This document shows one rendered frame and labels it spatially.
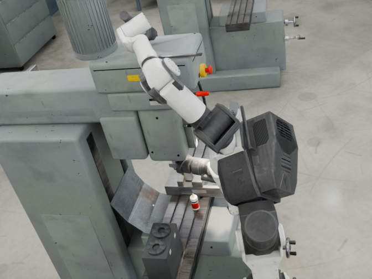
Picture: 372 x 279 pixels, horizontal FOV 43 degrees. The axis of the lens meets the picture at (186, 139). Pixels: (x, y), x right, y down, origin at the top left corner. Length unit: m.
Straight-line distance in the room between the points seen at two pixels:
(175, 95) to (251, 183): 0.43
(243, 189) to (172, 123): 0.57
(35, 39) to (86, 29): 5.67
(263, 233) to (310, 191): 2.40
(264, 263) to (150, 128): 0.81
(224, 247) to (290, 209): 1.37
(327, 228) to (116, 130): 1.99
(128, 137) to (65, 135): 0.30
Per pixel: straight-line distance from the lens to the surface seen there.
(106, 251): 2.76
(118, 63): 2.05
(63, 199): 2.56
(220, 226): 2.61
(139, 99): 2.11
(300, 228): 3.70
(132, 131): 2.23
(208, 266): 2.74
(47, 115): 2.39
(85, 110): 2.27
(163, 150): 2.28
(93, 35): 2.08
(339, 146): 4.45
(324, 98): 5.13
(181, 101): 1.62
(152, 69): 1.62
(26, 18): 7.60
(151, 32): 1.99
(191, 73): 1.97
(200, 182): 2.61
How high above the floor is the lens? 2.71
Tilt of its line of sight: 35 degrees down
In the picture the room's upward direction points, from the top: 13 degrees counter-clockwise
